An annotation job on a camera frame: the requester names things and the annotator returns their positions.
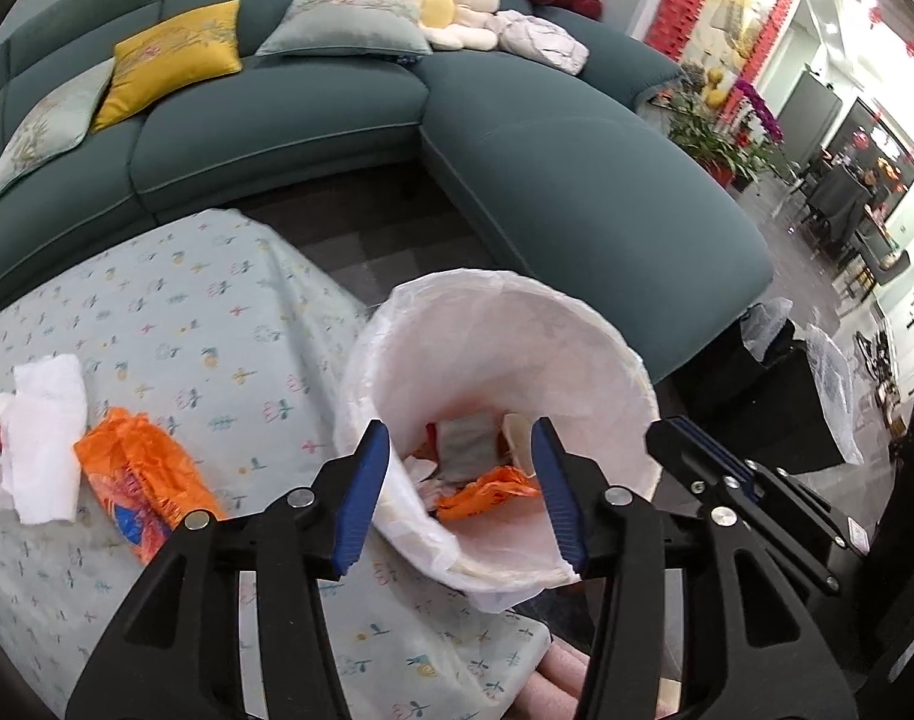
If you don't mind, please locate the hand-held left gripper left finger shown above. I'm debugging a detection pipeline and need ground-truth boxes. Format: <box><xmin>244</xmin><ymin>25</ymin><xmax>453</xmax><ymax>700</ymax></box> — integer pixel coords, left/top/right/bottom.
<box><xmin>65</xmin><ymin>418</ymin><xmax>393</xmax><ymax>720</ymax></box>

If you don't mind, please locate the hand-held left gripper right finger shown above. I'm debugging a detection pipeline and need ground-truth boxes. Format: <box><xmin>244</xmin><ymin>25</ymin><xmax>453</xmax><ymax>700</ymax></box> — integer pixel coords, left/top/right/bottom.
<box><xmin>530</xmin><ymin>417</ymin><xmax>855</xmax><ymax>720</ymax></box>

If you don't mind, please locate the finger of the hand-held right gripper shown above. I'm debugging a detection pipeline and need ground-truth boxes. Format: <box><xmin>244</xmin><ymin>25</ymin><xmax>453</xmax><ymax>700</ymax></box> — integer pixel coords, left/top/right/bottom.
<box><xmin>671</xmin><ymin>417</ymin><xmax>777</xmax><ymax>492</ymax></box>
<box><xmin>644</xmin><ymin>420</ymin><xmax>735</xmax><ymax>511</ymax></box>

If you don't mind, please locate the torn white paper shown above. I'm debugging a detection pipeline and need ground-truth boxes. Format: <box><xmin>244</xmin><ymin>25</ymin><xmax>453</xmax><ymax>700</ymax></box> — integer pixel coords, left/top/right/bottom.
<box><xmin>401</xmin><ymin>454</ymin><xmax>447</xmax><ymax>511</ymax></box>

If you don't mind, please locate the orange plastic bag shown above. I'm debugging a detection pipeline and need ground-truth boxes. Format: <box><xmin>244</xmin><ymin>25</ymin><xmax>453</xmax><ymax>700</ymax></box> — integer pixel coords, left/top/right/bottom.
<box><xmin>434</xmin><ymin>465</ymin><xmax>544</xmax><ymax>524</ymax></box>
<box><xmin>73</xmin><ymin>406</ymin><xmax>226</xmax><ymax>567</ymax></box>

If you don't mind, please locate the grey packet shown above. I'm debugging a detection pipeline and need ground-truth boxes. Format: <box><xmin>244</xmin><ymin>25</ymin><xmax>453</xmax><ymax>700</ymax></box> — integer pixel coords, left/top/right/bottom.
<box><xmin>433</xmin><ymin>412</ymin><xmax>499</xmax><ymax>482</ymax></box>

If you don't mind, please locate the trash can with white liner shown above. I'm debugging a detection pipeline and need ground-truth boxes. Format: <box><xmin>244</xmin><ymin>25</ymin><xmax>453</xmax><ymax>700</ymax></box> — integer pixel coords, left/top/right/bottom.
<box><xmin>333</xmin><ymin>268</ymin><xmax>662</xmax><ymax>614</ymax></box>

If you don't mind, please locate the white tissue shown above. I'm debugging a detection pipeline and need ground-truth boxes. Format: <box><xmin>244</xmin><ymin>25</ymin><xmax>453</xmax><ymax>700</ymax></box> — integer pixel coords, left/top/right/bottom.
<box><xmin>0</xmin><ymin>354</ymin><xmax>87</xmax><ymax>526</ymax></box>

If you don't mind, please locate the black box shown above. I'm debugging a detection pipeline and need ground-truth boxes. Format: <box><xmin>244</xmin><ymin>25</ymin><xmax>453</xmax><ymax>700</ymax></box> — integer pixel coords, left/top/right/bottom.
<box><xmin>734</xmin><ymin>300</ymin><xmax>867</xmax><ymax>466</ymax></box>

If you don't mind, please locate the clear plastic bag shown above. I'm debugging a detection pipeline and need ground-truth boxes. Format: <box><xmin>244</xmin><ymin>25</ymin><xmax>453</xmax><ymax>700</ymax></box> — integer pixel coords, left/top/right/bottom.
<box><xmin>805</xmin><ymin>322</ymin><xmax>865</xmax><ymax>466</ymax></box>
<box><xmin>738</xmin><ymin>296</ymin><xmax>795</xmax><ymax>361</ymax></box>

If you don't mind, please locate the pink fleece blanket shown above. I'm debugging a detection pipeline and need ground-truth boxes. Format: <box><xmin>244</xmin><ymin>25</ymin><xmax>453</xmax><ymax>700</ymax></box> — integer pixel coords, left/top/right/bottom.
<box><xmin>536</xmin><ymin>630</ymin><xmax>687</xmax><ymax>720</ymax></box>

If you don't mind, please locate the floral light blue tablecloth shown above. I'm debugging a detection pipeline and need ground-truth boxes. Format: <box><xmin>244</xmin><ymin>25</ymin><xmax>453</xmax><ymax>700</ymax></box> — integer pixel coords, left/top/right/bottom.
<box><xmin>0</xmin><ymin>208</ymin><xmax>552</xmax><ymax>720</ymax></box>

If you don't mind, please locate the dark dining table set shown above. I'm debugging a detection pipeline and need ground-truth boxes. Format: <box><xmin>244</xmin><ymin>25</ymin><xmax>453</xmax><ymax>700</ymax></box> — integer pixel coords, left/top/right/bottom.
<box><xmin>802</xmin><ymin>157</ymin><xmax>893</xmax><ymax>278</ymax></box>

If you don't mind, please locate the teal sectional sofa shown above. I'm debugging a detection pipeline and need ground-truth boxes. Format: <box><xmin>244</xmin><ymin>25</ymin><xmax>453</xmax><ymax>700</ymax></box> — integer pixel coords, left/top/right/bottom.
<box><xmin>0</xmin><ymin>0</ymin><xmax>774</xmax><ymax>391</ymax></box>

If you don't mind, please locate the green potted plant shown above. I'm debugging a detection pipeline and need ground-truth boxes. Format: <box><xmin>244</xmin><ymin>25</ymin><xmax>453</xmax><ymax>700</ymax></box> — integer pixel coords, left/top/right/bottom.
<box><xmin>663</xmin><ymin>67</ymin><xmax>784</xmax><ymax>192</ymax></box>

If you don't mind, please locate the purple orchid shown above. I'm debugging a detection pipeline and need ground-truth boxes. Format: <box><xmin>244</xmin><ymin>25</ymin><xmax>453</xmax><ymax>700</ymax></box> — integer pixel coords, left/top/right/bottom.
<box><xmin>730</xmin><ymin>75</ymin><xmax>786</xmax><ymax>143</ymax></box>

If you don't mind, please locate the white quilted pillow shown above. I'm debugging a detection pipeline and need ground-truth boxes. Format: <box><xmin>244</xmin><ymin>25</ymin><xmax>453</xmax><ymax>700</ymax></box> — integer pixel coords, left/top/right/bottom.
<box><xmin>489</xmin><ymin>9</ymin><xmax>591</xmax><ymax>76</ymax></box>

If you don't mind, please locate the grey-blue embroidered cushion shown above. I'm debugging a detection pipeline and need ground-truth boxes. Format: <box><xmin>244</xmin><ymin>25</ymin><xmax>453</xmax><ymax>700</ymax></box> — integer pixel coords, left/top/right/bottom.
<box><xmin>254</xmin><ymin>0</ymin><xmax>435</xmax><ymax>59</ymax></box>

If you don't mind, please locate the large yellow embroidered cushion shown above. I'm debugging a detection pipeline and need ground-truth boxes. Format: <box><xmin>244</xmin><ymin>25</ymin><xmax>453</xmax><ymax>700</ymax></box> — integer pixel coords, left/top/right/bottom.
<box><xmin>91</xmin><ymin>0</ymin><xmax>243</xmax><ymax>134</ymax></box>

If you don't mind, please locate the pale green embroidered cushion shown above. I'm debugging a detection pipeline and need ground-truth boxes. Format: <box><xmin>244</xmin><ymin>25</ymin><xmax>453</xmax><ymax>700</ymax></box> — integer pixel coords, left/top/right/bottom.
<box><xmin>0</xmin><ymin>56</ymin><xmax>117</xmax><ymax>211</ymax></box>

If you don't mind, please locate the white flower cushion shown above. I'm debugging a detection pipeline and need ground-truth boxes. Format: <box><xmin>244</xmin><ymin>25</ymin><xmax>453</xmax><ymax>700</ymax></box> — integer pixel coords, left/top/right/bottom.
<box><xmin>365</xmin><ymin>0</ymin><xmax>503</xmax><ymax>52</ymax></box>

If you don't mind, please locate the red wall decoration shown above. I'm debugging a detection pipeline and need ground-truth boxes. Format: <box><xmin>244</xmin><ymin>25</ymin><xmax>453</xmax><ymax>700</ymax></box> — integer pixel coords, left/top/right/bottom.
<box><xmin>643</xmin><ymin>0</ymin><xmax>812</xmax><ymax>65</ymax></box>

